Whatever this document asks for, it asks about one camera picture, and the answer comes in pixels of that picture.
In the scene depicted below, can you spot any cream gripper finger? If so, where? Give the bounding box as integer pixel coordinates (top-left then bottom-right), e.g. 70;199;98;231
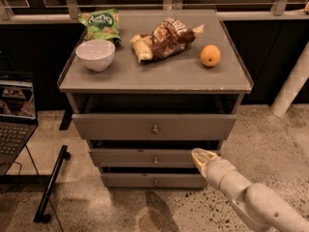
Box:
191;148;219;178

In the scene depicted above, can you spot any grey drawer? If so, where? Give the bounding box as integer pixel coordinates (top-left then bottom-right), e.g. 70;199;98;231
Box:
89;149;195;168
101;173;208;189
72;114;236;141

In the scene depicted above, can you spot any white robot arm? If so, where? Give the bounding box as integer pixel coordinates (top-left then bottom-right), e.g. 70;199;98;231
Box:
191;148;309;232

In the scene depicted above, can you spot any grey bottom drawer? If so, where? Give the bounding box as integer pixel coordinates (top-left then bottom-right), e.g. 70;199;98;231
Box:
101;173;208;189

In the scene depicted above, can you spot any grey drawer cabinet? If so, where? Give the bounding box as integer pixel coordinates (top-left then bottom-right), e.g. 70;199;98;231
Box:
58;10;253;177

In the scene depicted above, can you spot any grey top drawer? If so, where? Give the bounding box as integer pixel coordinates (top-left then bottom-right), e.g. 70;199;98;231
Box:
72;114;236;141

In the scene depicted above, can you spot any orange fruit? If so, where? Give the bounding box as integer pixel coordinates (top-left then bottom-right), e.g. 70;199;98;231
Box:
200;44;221;67

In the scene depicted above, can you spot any brown chip bag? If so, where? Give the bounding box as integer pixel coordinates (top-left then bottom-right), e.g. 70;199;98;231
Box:
130;17;204;62

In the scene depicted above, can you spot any white ceramic bowl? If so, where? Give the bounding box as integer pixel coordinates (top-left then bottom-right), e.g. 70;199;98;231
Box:
75;40;116;72

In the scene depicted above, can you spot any green snack bag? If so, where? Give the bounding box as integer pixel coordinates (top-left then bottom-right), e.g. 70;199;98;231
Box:
78;8;122;44

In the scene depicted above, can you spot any black laptop stand leg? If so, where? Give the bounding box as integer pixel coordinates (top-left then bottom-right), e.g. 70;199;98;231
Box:
33;145;70;223

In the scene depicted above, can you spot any black laptop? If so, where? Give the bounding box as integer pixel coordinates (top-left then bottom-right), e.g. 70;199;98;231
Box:
0;71;38;176

